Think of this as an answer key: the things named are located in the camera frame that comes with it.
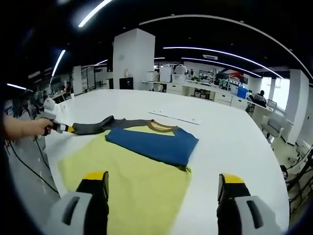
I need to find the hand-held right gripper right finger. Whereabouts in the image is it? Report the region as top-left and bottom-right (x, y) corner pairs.
(216, 173), (282, 235)

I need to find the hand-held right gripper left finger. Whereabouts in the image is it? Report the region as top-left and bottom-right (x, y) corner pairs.
(44, 171), (110, 235)

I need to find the yellow blue grey garment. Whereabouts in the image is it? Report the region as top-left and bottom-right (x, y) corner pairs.
(57, 115), (200, 235)

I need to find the person's left hand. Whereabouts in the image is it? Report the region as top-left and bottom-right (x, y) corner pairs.
(31, 118), (56, 137)

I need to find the black box at pillar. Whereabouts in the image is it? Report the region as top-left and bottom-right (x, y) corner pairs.
(119, 77), (134, 90)

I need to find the black tripod stand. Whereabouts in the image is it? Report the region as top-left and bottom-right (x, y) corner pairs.
(280, 144), (313, 196)

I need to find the white office chair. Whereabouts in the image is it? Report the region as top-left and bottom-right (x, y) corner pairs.
(260, 114), (285, 143)

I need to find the wide white pillar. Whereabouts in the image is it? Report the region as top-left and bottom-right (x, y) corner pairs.
(112, 28), (156, 91)

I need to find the white flat table strip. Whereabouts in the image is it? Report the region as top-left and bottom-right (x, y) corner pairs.
(148, 110), (201, 125)

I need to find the row of white cabinets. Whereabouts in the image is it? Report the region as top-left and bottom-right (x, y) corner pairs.
(141, 80), (272, 116)

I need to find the white pillar by window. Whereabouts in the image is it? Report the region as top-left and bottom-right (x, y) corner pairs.
(285, 69), (310, 145)

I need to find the long curved ceiling light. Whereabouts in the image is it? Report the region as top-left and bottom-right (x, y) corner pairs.
(163, 46), (284, 79)

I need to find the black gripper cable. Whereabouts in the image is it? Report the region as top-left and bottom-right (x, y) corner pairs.
(9, 138), (60, 194)

